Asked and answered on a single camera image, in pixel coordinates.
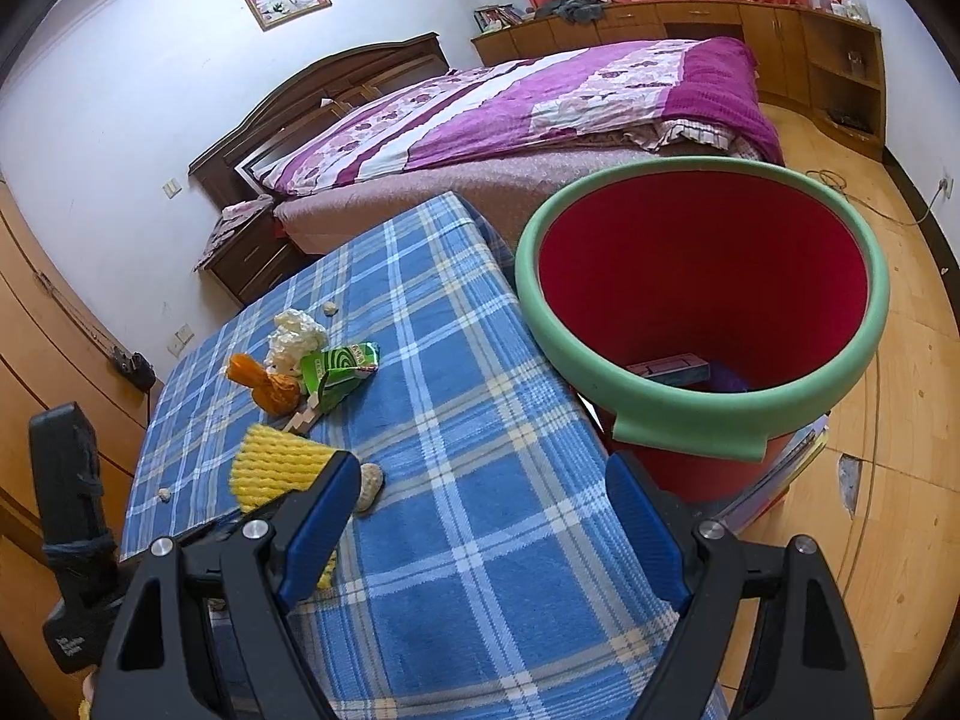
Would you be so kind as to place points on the yellow foam net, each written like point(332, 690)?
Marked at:
point(270, 463)

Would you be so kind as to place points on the wooden stick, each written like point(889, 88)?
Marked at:
point(303, 420)

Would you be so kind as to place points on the long wooden cabinet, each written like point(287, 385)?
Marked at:
point(827, 67)

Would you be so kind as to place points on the stack of books under bin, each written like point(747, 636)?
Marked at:
point(795, 457)

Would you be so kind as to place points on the books on cabinet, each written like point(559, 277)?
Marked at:
point(491, 18)

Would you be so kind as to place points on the dark wooden headboard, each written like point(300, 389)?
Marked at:
point(307, 104)

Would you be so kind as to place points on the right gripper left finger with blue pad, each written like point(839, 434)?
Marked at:
point(161, 660)

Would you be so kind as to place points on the blue plaid tablecloth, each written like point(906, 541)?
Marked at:
point(492, 578)

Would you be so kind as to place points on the black power strip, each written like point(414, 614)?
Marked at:
point(134, 368)

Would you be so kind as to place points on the green snack wrapper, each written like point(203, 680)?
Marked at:
point(332, 374)

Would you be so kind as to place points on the clothes on nightstand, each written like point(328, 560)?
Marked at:
point(232, 219)

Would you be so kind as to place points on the teal white carton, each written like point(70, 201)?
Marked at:
point(673, 371)

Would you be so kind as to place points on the peanut beside yellow net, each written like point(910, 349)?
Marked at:
point(371, 482)

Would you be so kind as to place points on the dark wooden nightstand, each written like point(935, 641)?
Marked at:
point(257, 260)

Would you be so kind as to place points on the red bin green rim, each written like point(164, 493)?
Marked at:
point(739, 262)

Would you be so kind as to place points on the bed with purple quilt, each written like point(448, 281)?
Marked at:
point(506, 137)

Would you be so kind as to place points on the orange wrapper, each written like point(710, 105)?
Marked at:
point(277, 395)

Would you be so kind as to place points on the items on cabinet corner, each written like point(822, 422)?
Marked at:
point(849, 9)

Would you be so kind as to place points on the purple plastic bag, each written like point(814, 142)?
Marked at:
point(724, 381)

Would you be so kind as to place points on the grey clothes pile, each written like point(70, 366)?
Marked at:
point(574, 12)

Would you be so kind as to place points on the white foam net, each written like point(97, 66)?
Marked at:
point(296, 334)

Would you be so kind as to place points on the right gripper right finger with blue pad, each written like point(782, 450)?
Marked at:
point(803, 661)

